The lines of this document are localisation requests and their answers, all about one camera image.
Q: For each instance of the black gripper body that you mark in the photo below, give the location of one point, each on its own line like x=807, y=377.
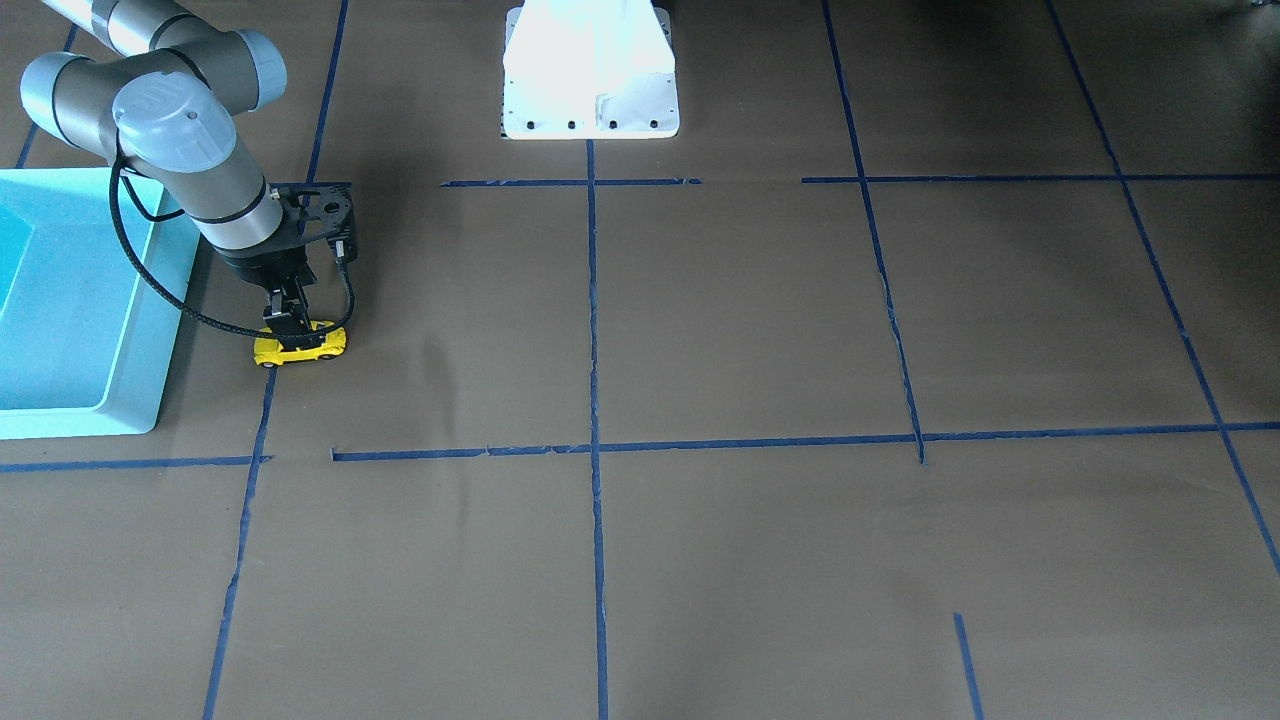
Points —
x=262, y=267

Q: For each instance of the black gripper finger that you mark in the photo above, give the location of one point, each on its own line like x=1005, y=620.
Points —
x=293, y=335
x=299, y=302

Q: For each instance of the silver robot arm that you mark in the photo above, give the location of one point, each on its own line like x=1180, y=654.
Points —
x=165, y=109

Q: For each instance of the light blue plastic bin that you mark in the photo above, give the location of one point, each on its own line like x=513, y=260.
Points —
x=86, y=344

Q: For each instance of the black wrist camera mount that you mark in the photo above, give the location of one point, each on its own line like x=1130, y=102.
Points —
x=316, y=212

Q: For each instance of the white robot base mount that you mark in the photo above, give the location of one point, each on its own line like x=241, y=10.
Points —
x=583, y=70

